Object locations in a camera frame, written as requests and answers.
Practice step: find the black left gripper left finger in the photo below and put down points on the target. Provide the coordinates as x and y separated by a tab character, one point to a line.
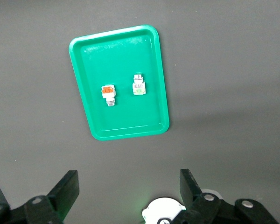
65	191

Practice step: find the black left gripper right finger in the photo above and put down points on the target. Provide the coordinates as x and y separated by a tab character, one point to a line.
189	186

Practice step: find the white switch with orange block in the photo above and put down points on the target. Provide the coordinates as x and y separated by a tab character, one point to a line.
108	92

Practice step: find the white switch with green block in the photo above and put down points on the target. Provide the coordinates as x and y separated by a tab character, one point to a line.
138	88

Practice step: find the dark grey table mat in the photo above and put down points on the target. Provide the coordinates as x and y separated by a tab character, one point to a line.
224	93

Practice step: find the green plastic tray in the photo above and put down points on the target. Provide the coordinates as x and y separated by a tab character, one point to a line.
121	70

